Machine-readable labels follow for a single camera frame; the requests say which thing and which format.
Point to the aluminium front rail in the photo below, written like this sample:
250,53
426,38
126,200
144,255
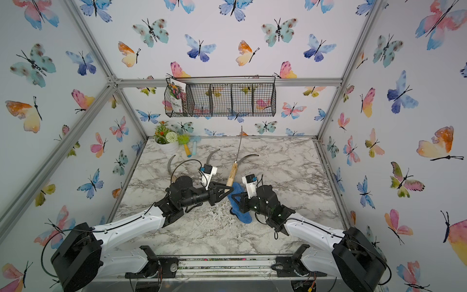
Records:
199,267

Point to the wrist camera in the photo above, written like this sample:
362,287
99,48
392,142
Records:
250,182
206,173

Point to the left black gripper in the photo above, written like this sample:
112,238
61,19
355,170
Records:
212,194

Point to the blue rag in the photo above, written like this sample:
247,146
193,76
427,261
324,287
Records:
235,204

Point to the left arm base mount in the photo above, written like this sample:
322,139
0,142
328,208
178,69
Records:
156,266

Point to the black wire basket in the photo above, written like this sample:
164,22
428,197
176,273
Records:
236,96

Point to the green yellow toy brush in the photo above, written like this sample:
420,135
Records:
183,140

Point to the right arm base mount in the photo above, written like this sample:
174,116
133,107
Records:
291,266

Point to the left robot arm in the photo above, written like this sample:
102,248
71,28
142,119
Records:
89,252

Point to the sickle wooden handle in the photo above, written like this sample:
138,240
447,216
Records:
171,175
246,157
234,169
211,154

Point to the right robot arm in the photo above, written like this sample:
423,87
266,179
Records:
346,254

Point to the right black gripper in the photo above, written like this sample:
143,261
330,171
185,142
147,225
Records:
244,201

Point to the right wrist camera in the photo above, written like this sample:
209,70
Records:
250,182

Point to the colourful booklet in basket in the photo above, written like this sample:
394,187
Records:
177,95

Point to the light blue toy tool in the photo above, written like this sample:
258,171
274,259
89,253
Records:
195,141

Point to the potted artificial plant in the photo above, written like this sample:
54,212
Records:
166,138

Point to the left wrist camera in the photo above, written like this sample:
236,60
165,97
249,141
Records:
206,173

